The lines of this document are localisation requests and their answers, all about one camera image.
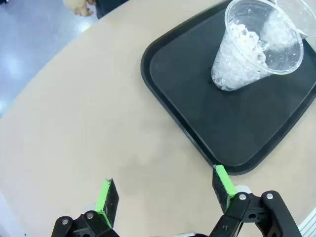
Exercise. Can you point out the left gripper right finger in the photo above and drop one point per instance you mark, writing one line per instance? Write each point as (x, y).
(222, 187)

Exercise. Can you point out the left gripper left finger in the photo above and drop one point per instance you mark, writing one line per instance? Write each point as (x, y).
(108, 202)

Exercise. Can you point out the clear plastic cup with ice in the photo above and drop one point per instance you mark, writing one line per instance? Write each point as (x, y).
(234, 74)
(306, 19)

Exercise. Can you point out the person's right hand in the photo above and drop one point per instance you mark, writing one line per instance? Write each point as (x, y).
(76, 6)

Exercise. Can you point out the black plastic serving tray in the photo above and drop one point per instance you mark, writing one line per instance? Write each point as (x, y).
(197, 111)

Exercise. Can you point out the aluminium frame rail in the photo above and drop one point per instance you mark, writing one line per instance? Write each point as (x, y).
(308, 224)

